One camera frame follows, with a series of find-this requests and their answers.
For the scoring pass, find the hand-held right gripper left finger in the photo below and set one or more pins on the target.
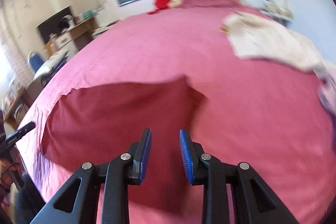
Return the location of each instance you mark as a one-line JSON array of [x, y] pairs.
[[145, 158]]

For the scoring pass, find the white drawer cabinet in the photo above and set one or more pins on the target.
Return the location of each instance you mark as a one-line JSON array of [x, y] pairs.
[[63, 40]]

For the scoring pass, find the black monitor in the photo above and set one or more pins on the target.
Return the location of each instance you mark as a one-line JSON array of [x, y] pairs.
[[48, 27]]

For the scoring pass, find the person's left hand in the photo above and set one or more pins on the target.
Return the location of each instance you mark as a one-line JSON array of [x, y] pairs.
[[5, 172]]

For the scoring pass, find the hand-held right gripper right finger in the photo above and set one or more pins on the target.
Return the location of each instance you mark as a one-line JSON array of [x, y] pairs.
[[185, 158]]

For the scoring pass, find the white floral bedside table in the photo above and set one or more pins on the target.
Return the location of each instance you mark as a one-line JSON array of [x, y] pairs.
[[278, 14], [101, 31]]

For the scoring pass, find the cream knit sweater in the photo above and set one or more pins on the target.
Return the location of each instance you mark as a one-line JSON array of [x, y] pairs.
[[275, 40]]

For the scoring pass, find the small yellow item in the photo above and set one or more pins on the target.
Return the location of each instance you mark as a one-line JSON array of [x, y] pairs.
[[225, 29]]

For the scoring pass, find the blue chair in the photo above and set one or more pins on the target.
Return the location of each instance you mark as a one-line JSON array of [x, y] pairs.
[[34, 62]]

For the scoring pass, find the cream plush toy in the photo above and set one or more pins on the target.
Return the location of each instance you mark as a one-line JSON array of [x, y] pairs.
[[175, 2]]

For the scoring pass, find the white lace curtain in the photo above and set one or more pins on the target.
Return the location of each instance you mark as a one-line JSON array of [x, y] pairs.
[[10, 61]]

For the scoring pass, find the dark red garment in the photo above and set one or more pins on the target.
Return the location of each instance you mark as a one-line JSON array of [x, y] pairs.
[[118, 113]]

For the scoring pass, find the light pink cloth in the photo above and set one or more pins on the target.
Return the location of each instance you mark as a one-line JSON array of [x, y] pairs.
[[328, 92]]

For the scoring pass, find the pink bed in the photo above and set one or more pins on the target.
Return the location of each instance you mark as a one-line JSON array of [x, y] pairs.
[[183, 50]]

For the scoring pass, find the wooden desk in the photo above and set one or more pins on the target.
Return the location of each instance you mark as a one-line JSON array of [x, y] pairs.
[[81, 32]]

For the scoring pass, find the white round desk device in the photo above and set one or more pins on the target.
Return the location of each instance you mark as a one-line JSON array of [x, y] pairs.
[[66, 22]]

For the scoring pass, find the teal box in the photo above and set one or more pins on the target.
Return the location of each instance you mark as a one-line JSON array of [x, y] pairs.
[[87, 15]]

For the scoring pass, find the person's dark clothing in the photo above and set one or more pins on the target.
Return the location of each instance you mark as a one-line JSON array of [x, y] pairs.
[[29, 200]]

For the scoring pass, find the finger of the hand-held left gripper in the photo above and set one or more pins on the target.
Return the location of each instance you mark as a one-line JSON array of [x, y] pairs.
[[25, 129]]

